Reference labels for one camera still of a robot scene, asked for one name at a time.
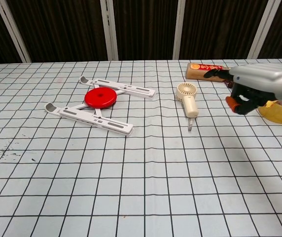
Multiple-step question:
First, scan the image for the cream handheld mini fan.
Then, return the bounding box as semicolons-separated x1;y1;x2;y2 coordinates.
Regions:
176;82;199;131

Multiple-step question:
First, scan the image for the white frame post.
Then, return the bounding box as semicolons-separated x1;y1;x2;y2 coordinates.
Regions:
99;0;119;61
0;0;31;63
173;0;193;60
248;0;276;59

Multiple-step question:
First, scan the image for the dark pleated curtain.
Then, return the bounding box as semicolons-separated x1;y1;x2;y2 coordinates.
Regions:
0;0;282;65

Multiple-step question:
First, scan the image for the red round disc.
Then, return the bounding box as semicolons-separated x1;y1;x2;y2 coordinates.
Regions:
84;87;118;109

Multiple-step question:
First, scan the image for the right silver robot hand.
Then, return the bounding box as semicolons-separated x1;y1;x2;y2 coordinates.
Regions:
203;63;282;116

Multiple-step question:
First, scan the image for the white folding laptop stand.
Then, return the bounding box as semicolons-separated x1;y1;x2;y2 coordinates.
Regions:
44;76;156;137

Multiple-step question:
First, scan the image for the checked light blue tablecloth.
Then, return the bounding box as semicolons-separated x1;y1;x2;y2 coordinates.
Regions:
0;58;282;237

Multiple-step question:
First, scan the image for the brown bottle with red label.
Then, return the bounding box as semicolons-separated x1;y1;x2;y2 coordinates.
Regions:
185;62;232;82

